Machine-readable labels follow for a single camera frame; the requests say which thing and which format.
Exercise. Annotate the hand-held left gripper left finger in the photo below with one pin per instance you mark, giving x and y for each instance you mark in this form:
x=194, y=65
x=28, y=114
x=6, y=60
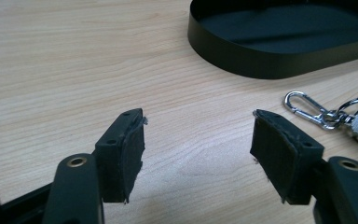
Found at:
x=118, y=155

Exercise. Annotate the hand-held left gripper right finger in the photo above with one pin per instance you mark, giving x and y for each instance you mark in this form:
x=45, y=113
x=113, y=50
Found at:
x=279, y=155

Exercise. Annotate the black key rack with tray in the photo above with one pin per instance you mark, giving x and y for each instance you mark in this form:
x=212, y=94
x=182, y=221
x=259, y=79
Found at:
x=261, y=59

